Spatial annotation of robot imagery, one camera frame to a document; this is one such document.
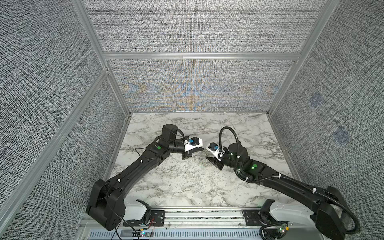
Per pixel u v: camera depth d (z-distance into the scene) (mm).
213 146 641
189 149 643
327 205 400
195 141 596
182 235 701
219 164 677
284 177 501
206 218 747
